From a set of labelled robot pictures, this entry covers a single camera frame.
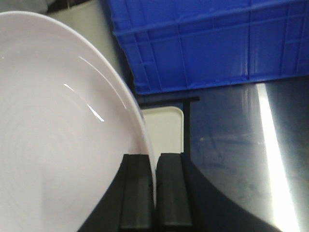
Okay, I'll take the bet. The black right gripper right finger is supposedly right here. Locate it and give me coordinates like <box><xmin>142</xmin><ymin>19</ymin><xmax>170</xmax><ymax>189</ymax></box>
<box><xmin>156</xmin><ymin>153</ymin><xmax>279</xmax><ymax>232</ymax></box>

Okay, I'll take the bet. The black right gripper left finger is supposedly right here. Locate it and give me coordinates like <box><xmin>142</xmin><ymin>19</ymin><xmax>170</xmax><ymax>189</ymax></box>
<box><xmin>79</xmin><ymin>154</ymin><xmax>154</xmax><ymax>232</ymax></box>

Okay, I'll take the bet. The pink white plate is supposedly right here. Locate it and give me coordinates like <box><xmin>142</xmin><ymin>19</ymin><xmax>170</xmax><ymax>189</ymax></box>
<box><xmin>0</xmin><ymin>11</ymin><xmax>155</xmax><ymax>232</ymax></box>

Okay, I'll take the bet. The cream serving tray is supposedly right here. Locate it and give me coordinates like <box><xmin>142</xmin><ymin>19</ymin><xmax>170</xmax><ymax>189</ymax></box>
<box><xmin>142</xmin><ymin>106</ymin><xmax>184</xmax><ymax>157</ymax></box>

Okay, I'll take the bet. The large blue crate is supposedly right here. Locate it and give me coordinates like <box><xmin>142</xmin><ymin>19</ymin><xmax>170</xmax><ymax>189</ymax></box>
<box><xmin>107</xmin><ymin>0</ymin><xmax>309</xmax><ymax>95</ymax></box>

